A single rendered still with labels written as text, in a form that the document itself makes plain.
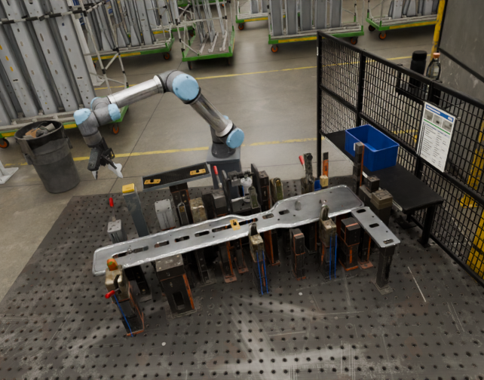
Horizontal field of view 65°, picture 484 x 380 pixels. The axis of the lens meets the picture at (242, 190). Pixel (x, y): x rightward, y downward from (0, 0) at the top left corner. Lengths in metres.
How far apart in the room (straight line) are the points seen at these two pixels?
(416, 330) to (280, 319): 0.59
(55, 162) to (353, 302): 3.50
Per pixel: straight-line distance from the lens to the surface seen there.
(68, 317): 2.23
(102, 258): 1.98
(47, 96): 6.24
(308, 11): 8.75
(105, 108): 1.87
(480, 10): 3.71
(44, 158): 4.54
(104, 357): 1.99
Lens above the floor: 2.23
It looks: 34 degrees down
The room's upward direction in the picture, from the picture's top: 8 degrees counter-clockwise
